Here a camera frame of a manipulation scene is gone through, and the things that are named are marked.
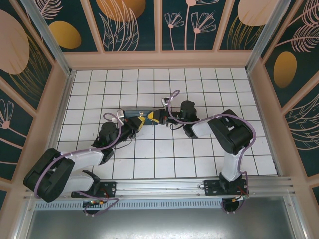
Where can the aluminium side rail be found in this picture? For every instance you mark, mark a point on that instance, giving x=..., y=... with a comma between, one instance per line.
x=259, y=104
x=59, y=124

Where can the panel large cream oval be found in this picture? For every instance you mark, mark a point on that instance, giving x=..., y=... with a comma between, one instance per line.
x=20, y=62

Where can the aluminium frame post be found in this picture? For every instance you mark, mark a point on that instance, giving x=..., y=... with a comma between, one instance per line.
x=263, y=37
x=49, y=37

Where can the aluminium mounting rail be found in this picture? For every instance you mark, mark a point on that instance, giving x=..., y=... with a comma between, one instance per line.
x=159, y=186

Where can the panel yellow oval pink feather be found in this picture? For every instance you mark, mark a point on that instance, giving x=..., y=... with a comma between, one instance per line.
x=64, y=35

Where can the panel pink leaf outlines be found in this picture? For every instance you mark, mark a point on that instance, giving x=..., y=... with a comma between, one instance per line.
x=306, y=129

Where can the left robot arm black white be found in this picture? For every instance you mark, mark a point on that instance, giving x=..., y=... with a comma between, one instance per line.
x=49, y=174

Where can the panel yellow oval leaf branch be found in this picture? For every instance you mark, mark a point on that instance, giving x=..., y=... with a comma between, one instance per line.
x=285, y=69

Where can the black arm base connector housing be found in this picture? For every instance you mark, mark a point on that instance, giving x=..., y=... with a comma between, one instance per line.
x=231, y=205
x=93, y=203

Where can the starry night print box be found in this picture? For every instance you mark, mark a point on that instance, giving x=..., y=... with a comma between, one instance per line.
x=132, y=112

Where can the grey metal sheet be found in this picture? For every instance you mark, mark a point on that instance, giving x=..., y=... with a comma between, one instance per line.
x=159, y=224

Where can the panel cream oval yellow lines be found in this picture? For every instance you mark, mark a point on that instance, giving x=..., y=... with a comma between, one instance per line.
x=239, y=32

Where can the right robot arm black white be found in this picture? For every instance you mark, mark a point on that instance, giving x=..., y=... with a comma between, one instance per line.
x=231, y=134

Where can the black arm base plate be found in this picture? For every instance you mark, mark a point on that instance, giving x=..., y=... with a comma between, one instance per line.
x=109, y=189
x=211, y=188

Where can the panel orange circle leaf outlines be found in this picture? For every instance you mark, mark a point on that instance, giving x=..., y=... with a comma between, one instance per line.
x=124, y=30

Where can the panel pink flower outlines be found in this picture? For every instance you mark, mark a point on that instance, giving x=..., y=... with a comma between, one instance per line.
x=189, y=25

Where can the panel single flower outline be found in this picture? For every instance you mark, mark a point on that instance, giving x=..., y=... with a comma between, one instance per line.
x=12, y=129

